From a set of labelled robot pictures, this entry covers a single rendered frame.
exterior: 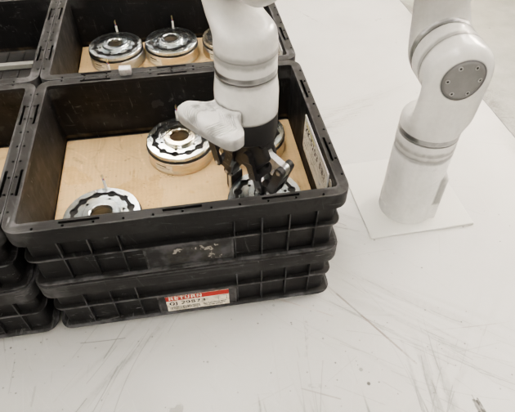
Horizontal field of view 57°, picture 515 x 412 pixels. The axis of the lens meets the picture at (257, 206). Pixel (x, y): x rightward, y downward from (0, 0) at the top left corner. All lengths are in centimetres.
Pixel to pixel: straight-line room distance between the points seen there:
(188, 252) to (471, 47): 43
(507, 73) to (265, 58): 234
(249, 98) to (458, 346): 46
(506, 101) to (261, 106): 211
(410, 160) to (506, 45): 232
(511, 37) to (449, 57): 248
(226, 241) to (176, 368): 20
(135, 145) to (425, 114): 44
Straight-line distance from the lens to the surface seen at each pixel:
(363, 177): 92
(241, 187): 66
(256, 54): 50
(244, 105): 53
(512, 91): 267
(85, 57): 105
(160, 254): 61
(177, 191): 71
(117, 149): 80
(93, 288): 66
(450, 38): 68
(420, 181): 79
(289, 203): 55
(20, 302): 69
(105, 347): 73
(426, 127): 72
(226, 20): 51
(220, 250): 61
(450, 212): 90
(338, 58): 126
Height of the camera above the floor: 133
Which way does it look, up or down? 48 degrees down
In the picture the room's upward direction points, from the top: straight up
